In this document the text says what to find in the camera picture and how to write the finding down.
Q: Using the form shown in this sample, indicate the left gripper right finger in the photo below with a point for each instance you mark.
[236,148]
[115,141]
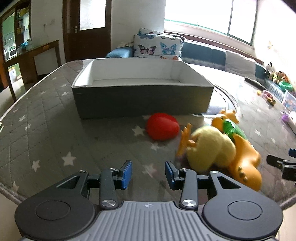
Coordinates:
[187,181]

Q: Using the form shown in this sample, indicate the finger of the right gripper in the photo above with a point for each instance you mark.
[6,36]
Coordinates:
[280,163]

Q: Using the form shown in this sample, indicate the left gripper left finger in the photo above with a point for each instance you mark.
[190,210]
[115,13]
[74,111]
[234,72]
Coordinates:
[108,181]

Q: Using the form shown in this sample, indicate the orange dinosaur toy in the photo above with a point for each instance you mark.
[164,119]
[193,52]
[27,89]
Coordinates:
[244,166]

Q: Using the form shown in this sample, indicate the yellow plush chick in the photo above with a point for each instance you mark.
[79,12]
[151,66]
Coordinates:
[205,147]

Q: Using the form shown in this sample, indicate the red heart toy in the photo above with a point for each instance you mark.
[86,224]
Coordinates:
[162,127]

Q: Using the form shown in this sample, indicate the small yellow toy car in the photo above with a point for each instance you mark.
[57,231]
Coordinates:
[271,101]

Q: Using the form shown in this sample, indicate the clear plastic toy box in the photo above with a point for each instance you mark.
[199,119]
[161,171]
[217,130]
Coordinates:
[289,102]

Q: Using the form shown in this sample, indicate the pink small toy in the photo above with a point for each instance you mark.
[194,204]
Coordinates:
[267,94]

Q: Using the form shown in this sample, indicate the green plastic bowl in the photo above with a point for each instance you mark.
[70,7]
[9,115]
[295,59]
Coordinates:
[286,86]

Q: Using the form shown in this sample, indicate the black remote control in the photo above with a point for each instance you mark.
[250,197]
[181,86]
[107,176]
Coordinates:
[254,83]

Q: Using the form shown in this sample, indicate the round black induction cooker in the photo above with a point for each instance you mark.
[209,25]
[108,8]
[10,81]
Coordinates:
[221,99]

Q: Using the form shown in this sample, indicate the stuffed animal pile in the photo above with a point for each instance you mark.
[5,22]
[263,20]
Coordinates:
[276,77]

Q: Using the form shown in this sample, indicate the grey cardboard storage box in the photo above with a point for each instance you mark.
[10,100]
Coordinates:
[128,87]

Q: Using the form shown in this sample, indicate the grey white cushion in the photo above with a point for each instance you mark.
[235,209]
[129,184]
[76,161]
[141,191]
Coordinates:
[239,65]

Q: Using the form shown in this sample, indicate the blue sofa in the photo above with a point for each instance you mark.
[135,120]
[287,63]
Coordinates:
[210,56]

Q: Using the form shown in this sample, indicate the butterfly print pillow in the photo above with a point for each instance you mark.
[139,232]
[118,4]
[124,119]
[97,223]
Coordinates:
[158,46]

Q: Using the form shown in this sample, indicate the dark wooden console table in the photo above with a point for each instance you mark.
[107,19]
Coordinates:
[27,64]

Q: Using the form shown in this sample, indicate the dark wooden door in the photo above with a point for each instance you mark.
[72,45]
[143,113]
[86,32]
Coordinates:
[86,29]

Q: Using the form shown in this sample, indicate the wooden display shelf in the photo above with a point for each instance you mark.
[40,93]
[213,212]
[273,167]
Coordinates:
[15,27]

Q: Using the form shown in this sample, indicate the window with green frame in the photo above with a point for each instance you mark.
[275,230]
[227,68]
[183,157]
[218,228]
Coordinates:
[236,19]

